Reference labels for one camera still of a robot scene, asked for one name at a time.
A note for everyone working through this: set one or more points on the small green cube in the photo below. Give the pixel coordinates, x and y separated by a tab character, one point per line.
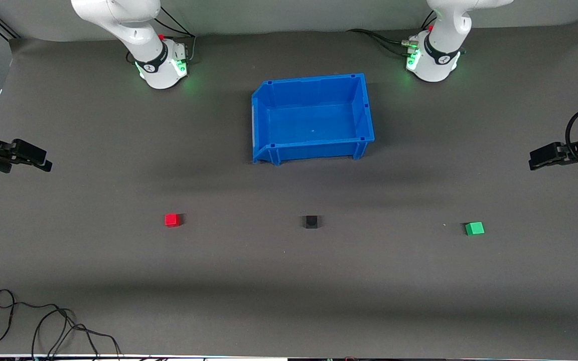
474	228

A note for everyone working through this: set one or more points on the small red cube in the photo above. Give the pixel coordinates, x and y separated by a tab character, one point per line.
171	219

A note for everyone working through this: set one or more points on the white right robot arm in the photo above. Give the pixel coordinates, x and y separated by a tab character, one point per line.
161	67

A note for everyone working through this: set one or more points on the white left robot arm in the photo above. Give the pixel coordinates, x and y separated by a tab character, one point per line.
437	65

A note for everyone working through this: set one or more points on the small black cube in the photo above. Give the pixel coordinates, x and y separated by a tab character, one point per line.
311	221

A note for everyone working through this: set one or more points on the blue plastic storage bin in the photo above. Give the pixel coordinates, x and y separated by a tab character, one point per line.
314	120

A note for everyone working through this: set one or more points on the dark grey table mat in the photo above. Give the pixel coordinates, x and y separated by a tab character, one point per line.
289	301

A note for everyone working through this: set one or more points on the aluminium frame rail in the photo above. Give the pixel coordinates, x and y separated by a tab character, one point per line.
3	27

